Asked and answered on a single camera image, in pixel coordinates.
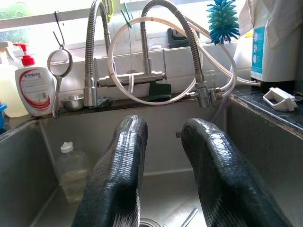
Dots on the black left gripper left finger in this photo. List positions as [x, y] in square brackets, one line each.
[113, 177]

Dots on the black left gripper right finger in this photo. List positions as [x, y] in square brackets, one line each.
[232, 177]

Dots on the steel spoon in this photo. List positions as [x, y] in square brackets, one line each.
[189, 216]

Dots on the clear plastic bottle white cap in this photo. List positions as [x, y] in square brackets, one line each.
[71, 175]

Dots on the round steel sink drain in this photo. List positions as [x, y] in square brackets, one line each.
[148, 223]

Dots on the stainless steel sink basin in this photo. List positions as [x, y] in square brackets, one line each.
[165, 146]

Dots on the dark scouring pad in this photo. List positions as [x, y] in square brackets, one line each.
[104, 101]

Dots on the tiny steel bowl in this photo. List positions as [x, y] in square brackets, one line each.
[72, 101]

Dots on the white scrub brush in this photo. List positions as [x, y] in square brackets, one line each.
[280, 102]

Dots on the dark green sponge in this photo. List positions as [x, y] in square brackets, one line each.
[159, 91]

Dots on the steel mixer tap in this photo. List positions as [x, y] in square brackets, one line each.
[132, 79]

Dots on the clear glass cup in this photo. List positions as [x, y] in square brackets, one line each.
[210, 79]

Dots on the flexible steel gooseneck faucet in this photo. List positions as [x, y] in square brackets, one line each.
[91, 71]

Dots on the white red soap pump bottle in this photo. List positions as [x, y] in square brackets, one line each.
[35, 92]

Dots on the white water filter teal label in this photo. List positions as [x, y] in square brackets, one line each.
[272, 66]

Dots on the round metal mesh strainer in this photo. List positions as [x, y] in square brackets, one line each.
[59, 63]

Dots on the blue plastic bowl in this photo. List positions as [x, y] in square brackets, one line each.
[2, 113]

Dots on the translucent spray bottle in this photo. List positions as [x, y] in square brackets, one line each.
[9, 89]

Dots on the black plastic holder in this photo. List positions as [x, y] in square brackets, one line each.
[176, 37]

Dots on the blue bottle brush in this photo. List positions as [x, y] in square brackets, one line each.
[222, 23]

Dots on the black zip tie hook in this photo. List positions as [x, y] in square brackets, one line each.
[59, 33]

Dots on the green plastic clip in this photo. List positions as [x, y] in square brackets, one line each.
[126, 16]

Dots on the white hanging towel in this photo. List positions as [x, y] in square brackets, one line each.
[284, 23]

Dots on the yellow green plastic hook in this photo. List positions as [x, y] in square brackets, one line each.
[109, 11]

